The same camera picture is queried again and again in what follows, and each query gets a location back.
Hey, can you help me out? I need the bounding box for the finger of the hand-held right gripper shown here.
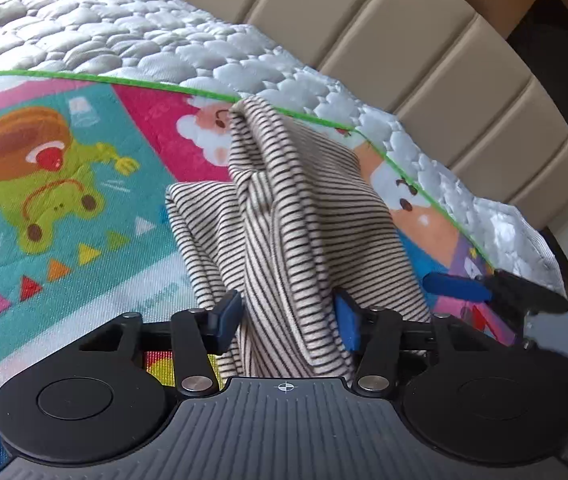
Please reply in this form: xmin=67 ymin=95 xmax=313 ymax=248
xmin=423 ymin=269 xmax=568 ymax=315

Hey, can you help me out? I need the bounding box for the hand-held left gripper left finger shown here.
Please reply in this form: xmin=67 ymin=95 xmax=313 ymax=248
xmin=78 ymin=289 xmax=243 ymax=397

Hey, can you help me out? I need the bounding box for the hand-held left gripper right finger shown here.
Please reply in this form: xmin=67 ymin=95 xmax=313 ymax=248
xmin=333 ymin=291 xmax=496 ymax=397

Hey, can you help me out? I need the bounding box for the beige striped shirt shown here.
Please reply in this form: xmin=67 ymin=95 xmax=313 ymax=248
xmin=165 ymin=96 xmax=433 ymax=379

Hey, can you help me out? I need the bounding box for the colourful cartoon printed blanket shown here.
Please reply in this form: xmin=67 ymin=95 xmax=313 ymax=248
xmin=0 ymin=70 xmax=530 ymax=393

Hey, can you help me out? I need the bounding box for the beige padded headboard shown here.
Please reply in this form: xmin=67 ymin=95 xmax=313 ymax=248
xmin=91 ymin=0 xmax=568 ymax=261

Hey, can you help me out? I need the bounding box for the white quilted mattress pad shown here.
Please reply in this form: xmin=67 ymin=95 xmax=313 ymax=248
xmin=0 ymin=0 xmax=568 ymax=297

